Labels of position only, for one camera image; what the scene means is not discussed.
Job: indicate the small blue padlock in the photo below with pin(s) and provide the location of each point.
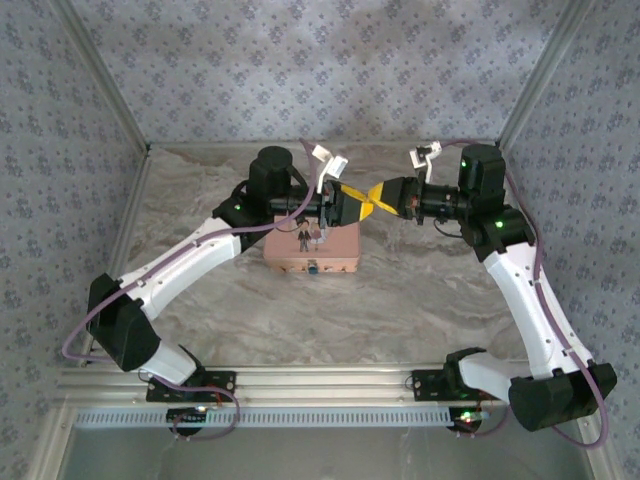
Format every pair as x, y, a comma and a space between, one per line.
313, 270

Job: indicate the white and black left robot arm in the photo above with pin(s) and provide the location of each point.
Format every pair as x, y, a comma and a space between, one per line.
175, 270

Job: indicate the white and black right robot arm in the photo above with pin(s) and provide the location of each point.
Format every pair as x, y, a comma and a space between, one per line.
525, 300

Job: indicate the pink box with cartoon couple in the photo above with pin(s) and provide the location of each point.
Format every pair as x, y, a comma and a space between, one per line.
340, 245

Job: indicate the black controller board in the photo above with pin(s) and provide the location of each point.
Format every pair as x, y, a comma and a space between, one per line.
467, 419
187, 416

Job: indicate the aluminium frame corner post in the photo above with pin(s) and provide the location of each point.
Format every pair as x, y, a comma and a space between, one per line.
100, 75
547, 72

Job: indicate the aluminium mounting rail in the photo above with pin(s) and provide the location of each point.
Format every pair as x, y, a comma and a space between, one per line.
320, 385

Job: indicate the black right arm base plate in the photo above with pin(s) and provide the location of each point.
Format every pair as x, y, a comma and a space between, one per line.
427, 385

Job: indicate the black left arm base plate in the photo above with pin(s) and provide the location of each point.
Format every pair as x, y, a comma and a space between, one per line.
220, 382

